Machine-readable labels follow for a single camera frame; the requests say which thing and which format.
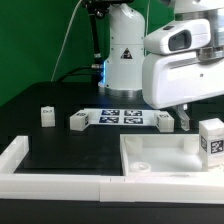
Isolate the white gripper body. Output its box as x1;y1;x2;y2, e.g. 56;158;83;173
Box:
142;51;224;109

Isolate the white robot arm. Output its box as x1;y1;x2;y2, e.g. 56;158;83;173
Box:
99;0;224;130

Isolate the black cable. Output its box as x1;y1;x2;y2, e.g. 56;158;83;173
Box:
57;65;94;83

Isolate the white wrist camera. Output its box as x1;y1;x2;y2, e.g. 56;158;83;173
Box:
143;19;211;55

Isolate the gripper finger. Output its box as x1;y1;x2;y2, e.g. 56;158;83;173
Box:
173;104;190;131

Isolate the white square tabletop part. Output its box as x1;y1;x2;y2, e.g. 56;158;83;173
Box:
120;134;209;176

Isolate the white marker tag sheet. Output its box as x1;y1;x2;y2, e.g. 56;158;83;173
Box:
84;108;155;126

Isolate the white U-shaped fence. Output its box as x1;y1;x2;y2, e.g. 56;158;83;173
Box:
0;136;224;204

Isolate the white cable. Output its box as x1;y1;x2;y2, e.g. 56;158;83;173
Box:
50;0;84;83

